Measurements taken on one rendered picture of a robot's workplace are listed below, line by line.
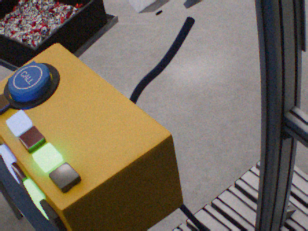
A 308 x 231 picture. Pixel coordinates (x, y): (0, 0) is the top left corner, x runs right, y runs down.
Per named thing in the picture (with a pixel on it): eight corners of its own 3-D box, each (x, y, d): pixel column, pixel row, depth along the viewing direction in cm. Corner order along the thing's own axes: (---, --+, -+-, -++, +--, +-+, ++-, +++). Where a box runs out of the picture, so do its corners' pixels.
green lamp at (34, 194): (53, 217, 41) (42, 195, 38) (48, 221, 40) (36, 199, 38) (40, 200, 42) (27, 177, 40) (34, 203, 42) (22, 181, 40)
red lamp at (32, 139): (47, 142, 40) (45, 137, 40) (29, 155, 39) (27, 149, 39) (36, 129, 41) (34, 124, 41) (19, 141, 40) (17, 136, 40)
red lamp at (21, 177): (38, 199, 42) (27, 176, 40) (33, 202, 42) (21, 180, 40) (25, 183, 43) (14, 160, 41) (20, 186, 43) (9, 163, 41)
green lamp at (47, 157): (64, 160, 39) (61, 155, 38) (45, 173, 38) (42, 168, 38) (51, 146, 40) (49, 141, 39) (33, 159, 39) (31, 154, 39)
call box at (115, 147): (188, 213, 46) (174, 130, 39) (97, 275, 43) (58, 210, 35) (80, 118, 56) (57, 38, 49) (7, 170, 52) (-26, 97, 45)
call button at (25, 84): (60, 88, 45) (56, 73, 43) (23, 115, 43) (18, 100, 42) (39, 67, 47) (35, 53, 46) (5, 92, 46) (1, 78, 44)
